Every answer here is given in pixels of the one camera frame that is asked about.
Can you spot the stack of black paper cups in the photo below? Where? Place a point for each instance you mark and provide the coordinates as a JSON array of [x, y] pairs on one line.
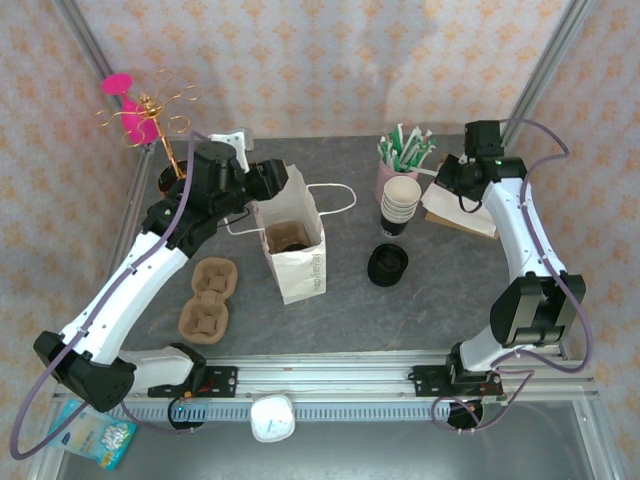
[[399, 200]]

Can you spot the pink straw holder cup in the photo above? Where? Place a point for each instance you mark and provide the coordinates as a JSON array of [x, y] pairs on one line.
[[382, 180]]

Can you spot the aluminium corner post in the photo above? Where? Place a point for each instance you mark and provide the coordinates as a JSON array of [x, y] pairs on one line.
[[90, 45], [550, 55]]

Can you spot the green white wrapped straw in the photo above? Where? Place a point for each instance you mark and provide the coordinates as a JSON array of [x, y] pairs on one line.
[[424, 145], [396, 137], [386, 152], [427, 155], [411, 145]]

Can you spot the stack of black cup lids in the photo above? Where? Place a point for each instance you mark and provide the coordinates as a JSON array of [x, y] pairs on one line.
[[387, 265]]

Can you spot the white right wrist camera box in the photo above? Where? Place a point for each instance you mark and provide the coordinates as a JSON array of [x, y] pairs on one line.
[[464, 158]]

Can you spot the aluminium table side rail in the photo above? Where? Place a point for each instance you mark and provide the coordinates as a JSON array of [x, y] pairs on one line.
[[565, 350], [131, 200]]

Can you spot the aluminium frame rail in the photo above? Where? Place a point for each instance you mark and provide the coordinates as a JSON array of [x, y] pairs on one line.
[[325, 375]]

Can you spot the white rounded square device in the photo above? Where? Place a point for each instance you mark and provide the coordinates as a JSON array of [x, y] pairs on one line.
[[271, 417]]

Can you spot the brown cardboard cup carrier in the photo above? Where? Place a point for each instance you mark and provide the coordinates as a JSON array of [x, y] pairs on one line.
[[280, 235], [207, 310]]

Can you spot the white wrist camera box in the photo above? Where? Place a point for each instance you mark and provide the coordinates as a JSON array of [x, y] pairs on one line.
[[464, 158], [230, 145]]

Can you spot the white paper napkin stack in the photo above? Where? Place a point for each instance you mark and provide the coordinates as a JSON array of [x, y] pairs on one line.
[[445, 210]]

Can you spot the pink plastic wine glass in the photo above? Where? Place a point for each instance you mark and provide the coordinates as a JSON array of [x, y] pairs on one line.
[[135, 125]]

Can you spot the white paper takeout bag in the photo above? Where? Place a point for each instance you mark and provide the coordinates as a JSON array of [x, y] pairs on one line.
[[300, 275]]

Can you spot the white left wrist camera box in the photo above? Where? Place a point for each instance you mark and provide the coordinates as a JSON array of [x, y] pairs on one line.
[[230, 145]]

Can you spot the blue wet wipes packet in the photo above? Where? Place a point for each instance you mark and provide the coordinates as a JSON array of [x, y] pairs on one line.
[[95, 440]]

